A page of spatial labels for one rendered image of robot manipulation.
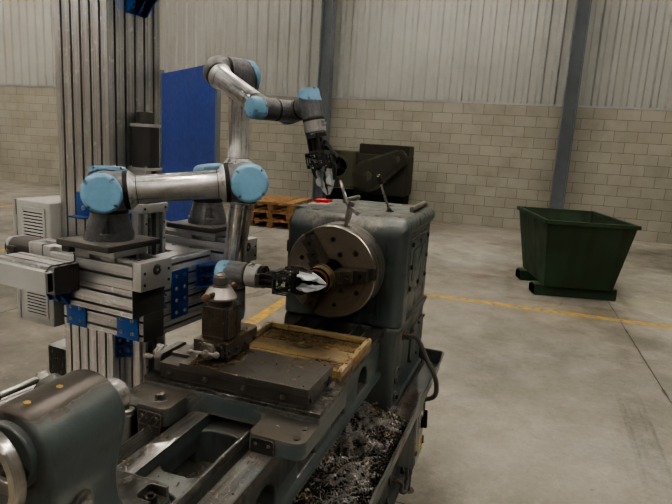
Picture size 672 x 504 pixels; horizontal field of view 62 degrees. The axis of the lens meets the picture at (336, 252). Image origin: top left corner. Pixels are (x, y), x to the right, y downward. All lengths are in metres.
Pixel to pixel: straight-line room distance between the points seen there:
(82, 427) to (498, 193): 11.22
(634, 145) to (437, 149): 3.62
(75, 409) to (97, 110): 1.41
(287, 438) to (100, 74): 1.41
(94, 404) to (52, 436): 0.08
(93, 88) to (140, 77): 0.17
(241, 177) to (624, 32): 10.86
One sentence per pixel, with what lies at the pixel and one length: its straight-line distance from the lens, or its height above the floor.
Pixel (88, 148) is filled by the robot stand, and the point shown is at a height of 1.43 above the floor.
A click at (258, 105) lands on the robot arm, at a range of 1.94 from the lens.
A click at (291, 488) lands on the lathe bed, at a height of 0.71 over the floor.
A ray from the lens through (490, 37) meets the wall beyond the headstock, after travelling 12.03.
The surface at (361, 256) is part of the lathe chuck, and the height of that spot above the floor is 1.15.
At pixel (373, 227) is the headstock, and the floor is 1.22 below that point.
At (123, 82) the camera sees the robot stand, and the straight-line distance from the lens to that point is 2.16.
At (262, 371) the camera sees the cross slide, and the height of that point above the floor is 0.97.
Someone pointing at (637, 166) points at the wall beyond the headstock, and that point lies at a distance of 12.00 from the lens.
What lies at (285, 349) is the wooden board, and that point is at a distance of 1.74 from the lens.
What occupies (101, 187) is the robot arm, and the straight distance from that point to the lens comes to 1.73.
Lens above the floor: 1.51
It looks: 11 degrees down
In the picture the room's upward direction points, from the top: 3 degrees clockwise
